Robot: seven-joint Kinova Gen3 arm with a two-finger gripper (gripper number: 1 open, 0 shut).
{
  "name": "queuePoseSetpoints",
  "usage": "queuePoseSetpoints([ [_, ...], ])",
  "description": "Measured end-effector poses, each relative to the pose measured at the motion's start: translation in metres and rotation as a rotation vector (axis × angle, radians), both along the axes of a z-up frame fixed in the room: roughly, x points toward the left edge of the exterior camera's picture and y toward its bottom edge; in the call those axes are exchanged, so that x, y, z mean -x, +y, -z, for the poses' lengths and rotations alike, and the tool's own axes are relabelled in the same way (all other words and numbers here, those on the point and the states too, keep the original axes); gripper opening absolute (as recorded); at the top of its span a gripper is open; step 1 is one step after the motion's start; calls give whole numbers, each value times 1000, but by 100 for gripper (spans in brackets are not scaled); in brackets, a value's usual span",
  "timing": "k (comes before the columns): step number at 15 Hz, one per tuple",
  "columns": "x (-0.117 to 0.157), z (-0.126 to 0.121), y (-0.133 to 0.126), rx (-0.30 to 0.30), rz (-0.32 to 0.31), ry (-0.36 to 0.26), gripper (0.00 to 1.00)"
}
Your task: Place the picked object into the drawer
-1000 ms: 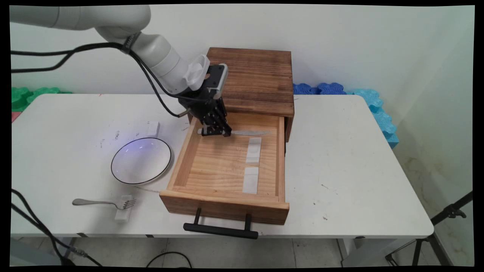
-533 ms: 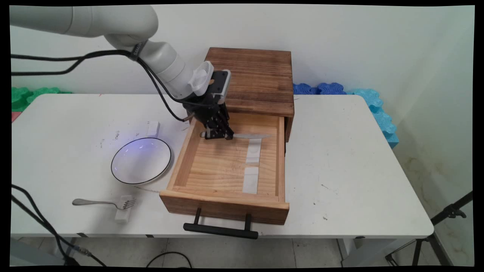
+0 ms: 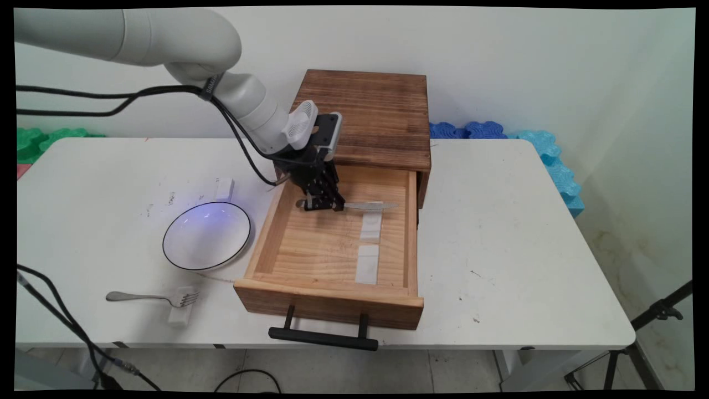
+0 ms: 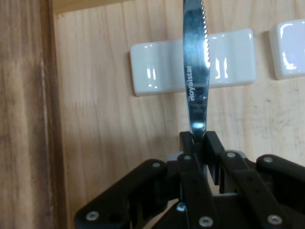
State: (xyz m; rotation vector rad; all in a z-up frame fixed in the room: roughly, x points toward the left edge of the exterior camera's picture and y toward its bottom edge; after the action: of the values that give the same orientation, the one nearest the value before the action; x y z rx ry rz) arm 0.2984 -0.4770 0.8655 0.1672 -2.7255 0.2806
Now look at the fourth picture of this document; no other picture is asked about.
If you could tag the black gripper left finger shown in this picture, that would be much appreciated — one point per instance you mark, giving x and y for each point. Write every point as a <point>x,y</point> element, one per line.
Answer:
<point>143,190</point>

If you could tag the steel serrated table knife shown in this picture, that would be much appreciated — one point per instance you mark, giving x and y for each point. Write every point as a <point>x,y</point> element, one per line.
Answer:
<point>195,71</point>

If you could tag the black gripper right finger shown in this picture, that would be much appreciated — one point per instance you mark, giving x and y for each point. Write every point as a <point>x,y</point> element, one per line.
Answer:
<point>262,190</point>

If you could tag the white ceramic cutlery rest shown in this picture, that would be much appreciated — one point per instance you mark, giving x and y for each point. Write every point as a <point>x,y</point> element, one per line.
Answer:
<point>288,47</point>
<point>155,71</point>

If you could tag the light wooden drawer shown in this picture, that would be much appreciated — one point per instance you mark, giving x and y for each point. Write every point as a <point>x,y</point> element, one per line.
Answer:
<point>107,124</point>

